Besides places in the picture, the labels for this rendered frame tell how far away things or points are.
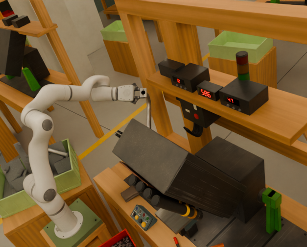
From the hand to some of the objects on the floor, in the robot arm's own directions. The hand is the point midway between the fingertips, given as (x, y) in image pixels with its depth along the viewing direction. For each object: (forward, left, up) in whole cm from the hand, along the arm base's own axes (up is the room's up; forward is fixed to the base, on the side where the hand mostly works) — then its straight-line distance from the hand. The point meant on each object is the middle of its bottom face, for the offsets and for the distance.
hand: (142, 93), depth 185 cm
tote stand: (-85, +61, -140) cm, 174 cm away
